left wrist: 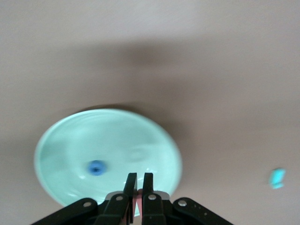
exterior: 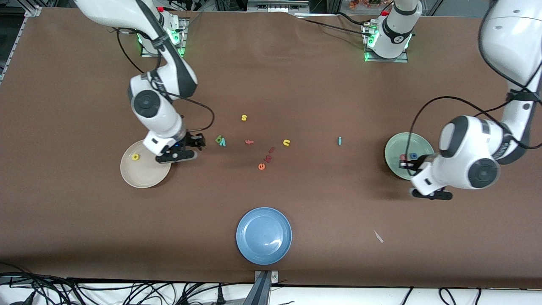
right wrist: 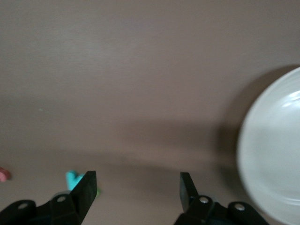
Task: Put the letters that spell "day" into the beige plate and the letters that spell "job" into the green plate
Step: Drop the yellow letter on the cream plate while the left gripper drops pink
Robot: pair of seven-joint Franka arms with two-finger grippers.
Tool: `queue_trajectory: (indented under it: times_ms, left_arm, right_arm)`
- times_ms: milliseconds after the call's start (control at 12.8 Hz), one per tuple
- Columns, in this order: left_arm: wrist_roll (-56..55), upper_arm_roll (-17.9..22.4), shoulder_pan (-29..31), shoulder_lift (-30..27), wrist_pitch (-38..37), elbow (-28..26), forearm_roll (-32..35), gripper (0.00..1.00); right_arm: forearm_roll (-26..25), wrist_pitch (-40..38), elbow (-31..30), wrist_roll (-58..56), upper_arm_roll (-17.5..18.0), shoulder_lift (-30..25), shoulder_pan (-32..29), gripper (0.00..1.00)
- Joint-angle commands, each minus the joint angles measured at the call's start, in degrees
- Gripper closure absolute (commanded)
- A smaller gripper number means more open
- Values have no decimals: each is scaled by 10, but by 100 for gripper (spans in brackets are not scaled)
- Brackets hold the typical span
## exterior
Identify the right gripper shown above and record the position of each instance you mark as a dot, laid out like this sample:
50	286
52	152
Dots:
191	141

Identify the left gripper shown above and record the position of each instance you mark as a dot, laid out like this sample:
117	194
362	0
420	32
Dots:
412	165

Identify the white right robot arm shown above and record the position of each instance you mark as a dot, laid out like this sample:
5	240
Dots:
167	123

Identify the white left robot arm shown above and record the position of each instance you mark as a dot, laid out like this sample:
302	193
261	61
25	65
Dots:
512	34

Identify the green plate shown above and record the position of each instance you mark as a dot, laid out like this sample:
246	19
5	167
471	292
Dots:
402	144

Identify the beige brown plate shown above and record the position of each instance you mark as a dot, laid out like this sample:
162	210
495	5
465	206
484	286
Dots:
139	173

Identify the white paper scrap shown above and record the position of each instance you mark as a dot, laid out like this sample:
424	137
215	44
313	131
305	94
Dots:
378	236

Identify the brown table cover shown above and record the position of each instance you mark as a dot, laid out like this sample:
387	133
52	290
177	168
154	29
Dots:
296	84

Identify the blue plate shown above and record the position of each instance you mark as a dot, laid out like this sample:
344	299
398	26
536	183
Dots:
264	236

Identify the grey metal box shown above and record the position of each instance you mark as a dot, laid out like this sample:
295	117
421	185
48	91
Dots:
275	6

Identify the black power plug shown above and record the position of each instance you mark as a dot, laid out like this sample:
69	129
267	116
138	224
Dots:
220	296

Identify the orange decorative object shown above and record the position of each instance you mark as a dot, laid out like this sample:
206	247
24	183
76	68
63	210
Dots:
364	3

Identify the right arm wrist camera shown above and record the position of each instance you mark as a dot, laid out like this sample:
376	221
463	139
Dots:
178	156

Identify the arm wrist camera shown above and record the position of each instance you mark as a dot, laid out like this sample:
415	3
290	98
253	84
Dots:
178	156
440	195

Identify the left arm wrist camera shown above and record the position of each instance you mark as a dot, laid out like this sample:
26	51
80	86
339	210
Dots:
440	195

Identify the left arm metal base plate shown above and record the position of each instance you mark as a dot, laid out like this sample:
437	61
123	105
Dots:
381	60

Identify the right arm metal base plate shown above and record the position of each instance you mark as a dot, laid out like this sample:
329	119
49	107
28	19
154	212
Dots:
184	31

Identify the grey metal camera bracket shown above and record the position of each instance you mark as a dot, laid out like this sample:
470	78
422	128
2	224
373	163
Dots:
263	288

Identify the aluminium frame rail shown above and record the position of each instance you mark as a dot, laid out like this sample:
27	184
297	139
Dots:
31	11

